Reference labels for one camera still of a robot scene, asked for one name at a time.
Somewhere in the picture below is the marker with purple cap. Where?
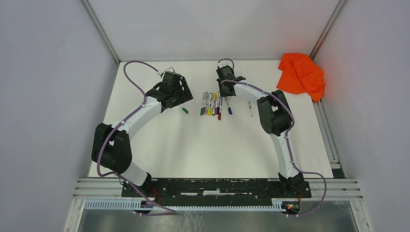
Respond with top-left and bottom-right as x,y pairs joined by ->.
213,92 -> 218,116

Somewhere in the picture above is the marker with black cap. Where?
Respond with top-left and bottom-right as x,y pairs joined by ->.
215,92 -> 220,115

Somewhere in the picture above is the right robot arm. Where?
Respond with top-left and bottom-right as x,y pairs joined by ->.
216,65 -> 304,197

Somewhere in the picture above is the white cable duct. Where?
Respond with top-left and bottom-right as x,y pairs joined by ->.
84,200 -> 284,212

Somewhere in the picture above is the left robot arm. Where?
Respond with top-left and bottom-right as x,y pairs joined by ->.
91,71 -> 193,197

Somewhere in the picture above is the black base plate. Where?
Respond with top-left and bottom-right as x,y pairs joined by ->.
139,178 -> 312,206

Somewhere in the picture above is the marker with dark green cap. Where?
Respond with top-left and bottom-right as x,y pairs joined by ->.
248,101 -> 253,116

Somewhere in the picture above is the orange cloth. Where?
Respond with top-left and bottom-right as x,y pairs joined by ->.
277,53 -> 325,102

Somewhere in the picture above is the aluminium frame rail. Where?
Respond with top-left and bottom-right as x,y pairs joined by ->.
73,178 -> 363,201

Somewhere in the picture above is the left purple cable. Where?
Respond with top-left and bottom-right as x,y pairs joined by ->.
96,60 -> 177,217

